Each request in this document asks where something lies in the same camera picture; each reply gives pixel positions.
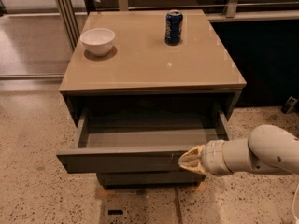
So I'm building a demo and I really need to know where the grey drawer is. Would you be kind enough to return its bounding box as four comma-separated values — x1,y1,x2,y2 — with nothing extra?
96,171,206,187
57,108,232,174

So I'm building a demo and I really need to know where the white cable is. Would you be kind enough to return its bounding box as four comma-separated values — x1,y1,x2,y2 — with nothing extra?
291,184,299,224

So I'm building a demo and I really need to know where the grey drawer cabinet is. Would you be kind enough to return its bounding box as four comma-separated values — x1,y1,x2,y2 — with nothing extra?
58,9,248,190

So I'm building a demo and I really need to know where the small black device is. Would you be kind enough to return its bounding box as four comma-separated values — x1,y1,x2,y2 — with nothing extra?
281,96,298,114

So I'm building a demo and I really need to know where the white ceramic bowl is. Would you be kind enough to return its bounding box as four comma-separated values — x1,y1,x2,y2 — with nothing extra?
79,28,116,57

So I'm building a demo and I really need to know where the blue soda can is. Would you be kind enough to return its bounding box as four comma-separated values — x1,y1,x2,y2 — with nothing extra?
164,9,183,46

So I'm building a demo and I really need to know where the grey bottom drawer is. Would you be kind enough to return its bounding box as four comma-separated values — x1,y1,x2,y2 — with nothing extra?
96,171,206,187

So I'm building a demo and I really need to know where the grey top drawer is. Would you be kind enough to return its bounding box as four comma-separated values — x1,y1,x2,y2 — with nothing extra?
57,108,232,174

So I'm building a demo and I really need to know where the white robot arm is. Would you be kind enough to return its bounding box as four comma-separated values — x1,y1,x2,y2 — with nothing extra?
178,125,299,176

